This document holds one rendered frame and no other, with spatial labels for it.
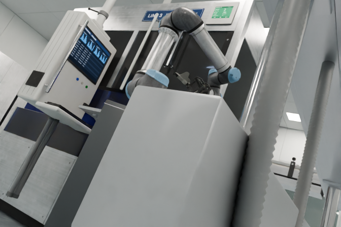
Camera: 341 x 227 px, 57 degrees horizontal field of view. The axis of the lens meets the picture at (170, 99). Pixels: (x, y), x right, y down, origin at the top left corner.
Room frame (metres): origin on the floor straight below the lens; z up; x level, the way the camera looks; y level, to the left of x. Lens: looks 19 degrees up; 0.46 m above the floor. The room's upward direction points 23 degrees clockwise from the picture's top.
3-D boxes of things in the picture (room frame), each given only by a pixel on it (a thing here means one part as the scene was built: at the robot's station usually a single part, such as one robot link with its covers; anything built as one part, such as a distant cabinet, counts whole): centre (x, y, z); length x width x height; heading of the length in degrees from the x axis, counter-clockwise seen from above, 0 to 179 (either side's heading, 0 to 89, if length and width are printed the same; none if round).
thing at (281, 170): (1.81, -0.66, 0.92); 0.69 x 0.15 x 0.16; 53
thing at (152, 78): (1.34, 0.10, 0.96); 0.13 x 0.12 x 0.14; 26
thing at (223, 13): (2.00, -0.11, 1.96); 0.21 x 0.01 x 0.21; 53
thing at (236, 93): (2.28, -0.57, 1.51); 0.85 x 0.01 x 0.59; 143
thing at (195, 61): (2.05, -0.07, 1.51); 0.43 x 0.01 x 0.59; 53
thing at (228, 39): (1.93, -0.22, 1.40); 0.05 x 0.01 x 0.80; 53
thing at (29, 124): (2.51, 0.56, 0.73); 1.98 x 0.01 x 0.25; 53
